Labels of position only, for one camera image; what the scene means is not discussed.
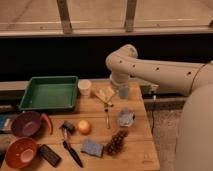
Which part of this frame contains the red chili pepper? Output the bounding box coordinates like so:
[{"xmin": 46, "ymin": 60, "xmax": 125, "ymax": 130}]
[{"xmin": 41, "ymin": 113, "xmax": 53, "ymax": 135}]

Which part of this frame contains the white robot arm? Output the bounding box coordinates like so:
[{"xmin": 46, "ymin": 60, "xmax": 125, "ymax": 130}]
[{"xmin": 105, "ymin": 44, "xmax": 213, "ymax": 171}]

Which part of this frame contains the purple bowl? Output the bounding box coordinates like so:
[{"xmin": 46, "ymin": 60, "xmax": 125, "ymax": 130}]
[{"xmin": 11, "ymin": 111, "xmax": 41, "ymax": 137}]

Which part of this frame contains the orange bowl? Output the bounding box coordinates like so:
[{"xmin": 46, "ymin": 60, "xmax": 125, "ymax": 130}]
[{"xmin": 5, "ymin": 137, "xmax": 38, "ymax": 169}]

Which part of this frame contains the wooden spatula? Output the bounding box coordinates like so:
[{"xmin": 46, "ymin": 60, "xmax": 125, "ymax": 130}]
[{"xmin": 94, "ymin": 92, "xmax": 113, "ymax": 107}]

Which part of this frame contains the clear plastic cup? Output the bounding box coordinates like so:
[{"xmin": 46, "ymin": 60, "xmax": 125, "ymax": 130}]
[{"xmin": 118, "ymin": 84, "xmax": 129, "ymax": 99}]

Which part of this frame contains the white paper cup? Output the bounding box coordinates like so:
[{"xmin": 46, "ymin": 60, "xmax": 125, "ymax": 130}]
[{"xmin": 78, "ymin": 79, "xmax": 92, "ymax": 96}]

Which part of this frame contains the crumpled silver wrapper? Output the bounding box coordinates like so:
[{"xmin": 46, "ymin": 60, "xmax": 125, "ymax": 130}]
[{"xmin": 117, "ymin": 108, "xmax": 135, "ymax": 127}]

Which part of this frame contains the orange round fruit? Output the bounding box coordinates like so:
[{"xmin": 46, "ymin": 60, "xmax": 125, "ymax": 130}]
[{"xmin": 77, "ymin": 120, "xmax": 91, "ymax": 135}]

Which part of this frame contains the small black red object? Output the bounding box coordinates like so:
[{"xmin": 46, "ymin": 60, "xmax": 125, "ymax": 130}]
[{"xmin": 60, "ymin": 121, "xmax": 75, "ymax": 134}]

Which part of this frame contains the dark grape bunch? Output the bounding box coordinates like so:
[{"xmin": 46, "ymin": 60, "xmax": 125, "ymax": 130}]
[{"xmin": 104, "ymin": 130, "xmax": 128, "ymax": 155}]

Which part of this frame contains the blue sponge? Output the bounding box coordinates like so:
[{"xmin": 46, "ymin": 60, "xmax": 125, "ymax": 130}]
[{"xmin": 81, "ymin": 139, "xmax": 104, "ymax": 157}]

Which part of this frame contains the green plastic tray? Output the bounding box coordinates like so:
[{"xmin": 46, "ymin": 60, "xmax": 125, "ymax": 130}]
[{"xmin": 19, "ymin": 76, "xmax": 78, "ymax": 111}]

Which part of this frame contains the black rectangular remote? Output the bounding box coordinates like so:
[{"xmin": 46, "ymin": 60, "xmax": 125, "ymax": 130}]
[{"xmin": 39, "ymin": 144, "xmax": 61, "ymax": 167}]

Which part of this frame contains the blue box at edge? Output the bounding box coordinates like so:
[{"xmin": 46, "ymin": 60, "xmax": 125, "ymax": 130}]
[{"xmin": 0, "ymin": 115, "xmax": 11, "ymax": 133}]

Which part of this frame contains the black handled knife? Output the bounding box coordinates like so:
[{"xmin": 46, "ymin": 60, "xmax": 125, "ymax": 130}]
[{"xmin": 62, "ymin": 128, "xmax": 83, "ymax": 168}]

